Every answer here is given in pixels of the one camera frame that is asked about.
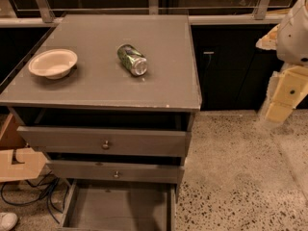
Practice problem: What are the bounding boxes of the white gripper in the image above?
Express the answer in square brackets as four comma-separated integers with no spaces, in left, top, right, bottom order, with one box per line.
[255,0,308,123]

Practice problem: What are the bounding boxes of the green soda can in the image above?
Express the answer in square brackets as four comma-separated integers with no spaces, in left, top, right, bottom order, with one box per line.
[117,44,148,76]

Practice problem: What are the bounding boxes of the grey drawer cabinet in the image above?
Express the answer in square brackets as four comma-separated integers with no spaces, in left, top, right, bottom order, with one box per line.
[0,13,203,231]

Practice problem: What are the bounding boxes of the brass top drawer knob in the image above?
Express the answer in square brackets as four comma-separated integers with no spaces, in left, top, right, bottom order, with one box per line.
[101,141,110,150]

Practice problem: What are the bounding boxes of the grey middle drawer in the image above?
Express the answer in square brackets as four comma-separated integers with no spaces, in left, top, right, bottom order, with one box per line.
[47,160,184,184]

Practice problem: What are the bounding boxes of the grey drawer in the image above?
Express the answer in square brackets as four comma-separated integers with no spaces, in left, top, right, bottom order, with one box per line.
[57,180,175,231]
[47,160,184,184]
[17,126,191,157]

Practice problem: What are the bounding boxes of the grey bottom drawer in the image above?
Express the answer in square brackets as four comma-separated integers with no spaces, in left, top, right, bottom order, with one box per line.
[57,180,175,231]

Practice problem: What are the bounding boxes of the grey top drawer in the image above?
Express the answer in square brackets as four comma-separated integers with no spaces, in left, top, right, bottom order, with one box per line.
[17,126,191,157]

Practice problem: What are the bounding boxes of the white paper bowl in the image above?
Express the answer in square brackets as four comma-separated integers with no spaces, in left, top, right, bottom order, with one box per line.
[28,49,78,80]

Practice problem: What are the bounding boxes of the metal glass railing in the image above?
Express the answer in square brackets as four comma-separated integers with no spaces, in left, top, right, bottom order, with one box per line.
[0,0,296,28]

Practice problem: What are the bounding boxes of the white sneaker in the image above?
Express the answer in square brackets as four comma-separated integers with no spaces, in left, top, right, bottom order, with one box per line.
[0,212,18,231]

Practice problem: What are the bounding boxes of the blue floor cables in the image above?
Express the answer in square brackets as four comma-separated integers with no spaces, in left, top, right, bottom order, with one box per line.
[0,172,70,224]

